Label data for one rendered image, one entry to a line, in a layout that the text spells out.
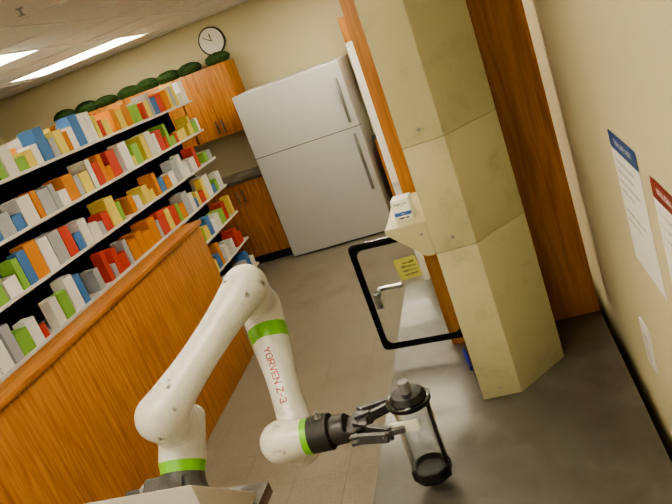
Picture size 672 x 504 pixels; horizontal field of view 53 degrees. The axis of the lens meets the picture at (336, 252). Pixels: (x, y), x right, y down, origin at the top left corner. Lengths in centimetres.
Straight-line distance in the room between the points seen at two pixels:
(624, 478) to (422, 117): 96
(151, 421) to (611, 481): 109
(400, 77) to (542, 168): 63
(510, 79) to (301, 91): 483
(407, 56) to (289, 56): 580
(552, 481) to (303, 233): 569
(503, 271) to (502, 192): 22
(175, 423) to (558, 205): 129
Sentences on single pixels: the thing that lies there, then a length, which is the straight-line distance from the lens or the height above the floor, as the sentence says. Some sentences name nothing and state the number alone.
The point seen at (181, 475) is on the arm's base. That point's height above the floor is 112.
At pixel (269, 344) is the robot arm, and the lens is 192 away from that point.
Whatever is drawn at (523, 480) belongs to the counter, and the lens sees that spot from 173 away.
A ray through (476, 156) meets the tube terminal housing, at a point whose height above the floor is 162.
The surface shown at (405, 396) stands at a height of 121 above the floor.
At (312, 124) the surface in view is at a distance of 682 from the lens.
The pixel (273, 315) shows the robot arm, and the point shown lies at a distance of 196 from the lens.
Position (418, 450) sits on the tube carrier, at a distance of 168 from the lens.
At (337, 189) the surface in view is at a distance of 693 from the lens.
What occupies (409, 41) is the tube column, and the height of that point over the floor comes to 195.
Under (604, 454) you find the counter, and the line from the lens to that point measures 176.
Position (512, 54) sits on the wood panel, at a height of 181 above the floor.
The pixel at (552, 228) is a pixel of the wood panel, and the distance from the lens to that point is 221.
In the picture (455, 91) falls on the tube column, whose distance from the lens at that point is 177.
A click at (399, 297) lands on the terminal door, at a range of 225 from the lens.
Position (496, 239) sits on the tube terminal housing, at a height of 139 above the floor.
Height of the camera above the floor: 203
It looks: 17 degrees down
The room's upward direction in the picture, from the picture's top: 21 degrees counter-clockwise
